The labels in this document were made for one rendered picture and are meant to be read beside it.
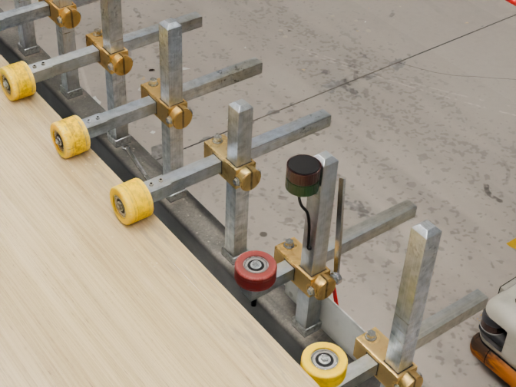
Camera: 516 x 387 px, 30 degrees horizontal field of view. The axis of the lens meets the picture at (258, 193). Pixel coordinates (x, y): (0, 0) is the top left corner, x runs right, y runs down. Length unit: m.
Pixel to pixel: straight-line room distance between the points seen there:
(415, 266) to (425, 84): 2.48
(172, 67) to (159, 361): 0.67
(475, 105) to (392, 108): 0.34
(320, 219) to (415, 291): 0.25
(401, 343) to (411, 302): 0.10
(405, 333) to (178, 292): 0.41
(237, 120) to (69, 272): 0.43
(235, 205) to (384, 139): 1.74
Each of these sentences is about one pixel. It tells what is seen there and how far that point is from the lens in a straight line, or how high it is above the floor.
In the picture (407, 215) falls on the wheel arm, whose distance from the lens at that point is 2.05.
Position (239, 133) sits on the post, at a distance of 1.88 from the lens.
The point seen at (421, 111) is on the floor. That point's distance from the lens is 3.85.
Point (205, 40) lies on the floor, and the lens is 4.18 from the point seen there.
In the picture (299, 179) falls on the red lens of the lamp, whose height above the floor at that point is 1.14.
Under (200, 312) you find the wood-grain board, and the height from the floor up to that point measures 0.90.
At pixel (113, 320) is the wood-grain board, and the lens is 1.73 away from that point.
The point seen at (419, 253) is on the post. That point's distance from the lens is 1.56.
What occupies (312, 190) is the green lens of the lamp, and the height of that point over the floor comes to 1.11.
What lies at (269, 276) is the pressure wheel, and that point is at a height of 0.91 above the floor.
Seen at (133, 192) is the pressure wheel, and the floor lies 0.98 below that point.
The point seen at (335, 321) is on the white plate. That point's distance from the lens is 1.93.
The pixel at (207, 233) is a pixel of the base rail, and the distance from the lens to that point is 2.18.
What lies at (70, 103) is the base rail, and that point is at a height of 0.70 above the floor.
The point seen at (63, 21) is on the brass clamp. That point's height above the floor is 0.95.
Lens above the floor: 2.18
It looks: 40 degrees down
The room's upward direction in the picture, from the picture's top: 3 degrees clockwise
